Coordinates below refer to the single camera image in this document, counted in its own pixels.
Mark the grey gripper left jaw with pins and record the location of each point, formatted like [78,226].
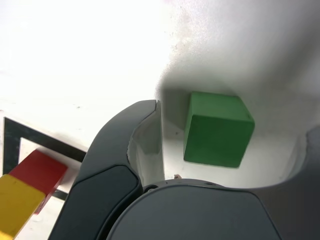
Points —
[105,162]

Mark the yellow cube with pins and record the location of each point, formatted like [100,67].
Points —
[17,200]

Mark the green cube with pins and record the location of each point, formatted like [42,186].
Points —
[217,135]

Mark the black tape square outline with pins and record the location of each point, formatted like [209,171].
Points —
[11,140]

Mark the red cube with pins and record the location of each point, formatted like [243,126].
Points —
[42,167]

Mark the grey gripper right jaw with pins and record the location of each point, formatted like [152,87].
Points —
[200,215]

